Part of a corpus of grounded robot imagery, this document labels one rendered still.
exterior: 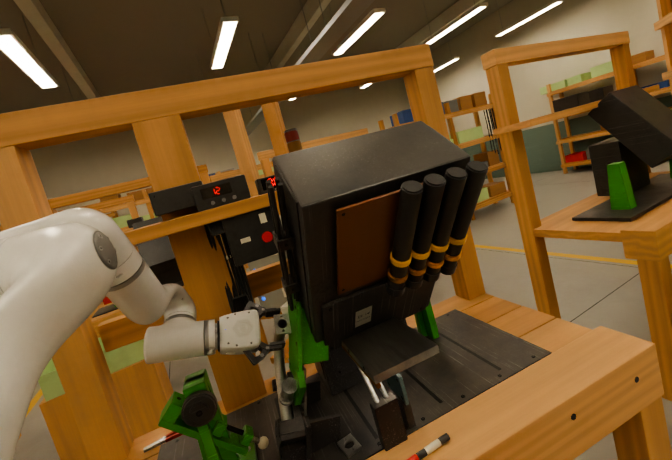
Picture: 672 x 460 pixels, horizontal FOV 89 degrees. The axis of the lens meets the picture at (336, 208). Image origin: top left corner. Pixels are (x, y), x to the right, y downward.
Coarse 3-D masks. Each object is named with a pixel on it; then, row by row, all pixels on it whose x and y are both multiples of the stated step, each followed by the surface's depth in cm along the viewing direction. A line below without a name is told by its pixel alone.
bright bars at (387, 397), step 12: (360, 372) 85; (372, 396) 81; (384, 396) 81; (372, 408) 79; (384, 408) 79; (396, 408) 80; (384, 420) 79; (396, 420) 80; (384, 432) 79; (396, 432) 80; (384, 444) 79; (396, 444) 80
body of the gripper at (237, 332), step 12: (240, 312) 90; (252, 312) 91; (228, 324) 87; (240, 324) 88; (252, 324) 88; (228, 336) 85; (240, 336) 85; (252, 336) 86; (228, 348) 83; (240, 348) 84; (252, 348) 85
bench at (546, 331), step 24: (480, 312) 133; (504, 312) 128; (528, 312) 124; (528, 336) 110; (552, 336) 107; (576, 336) 104; (648, 408) 90; (168, 432) 112; (624, 432) 95; (648, 432) 90; (144, 456) 103; (624, 456) 97; (648, 456) 91
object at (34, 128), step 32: (320, 64) 122; (352, 64) 126; (384, 64) 130; (416, 64) 135; (128, 96) 103; (160, 96) 106; (192, 96) 109; (224, 96) 112; (256, 96) 115; (288, 96) 123; (0, 128) 94; (32, 128) 96; (64, 128) 98; (96, 128) 101; (128, 128) 109
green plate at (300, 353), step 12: (288, 312) 93; (300, 312) 83; (300, 324) 83; (300, 336) 83; (312, 336) 85; (300, 348) 83; (312, 348) 85; (324, 348) 86; (300, 360) 83; (312, 360) 85; (324, 360) 86
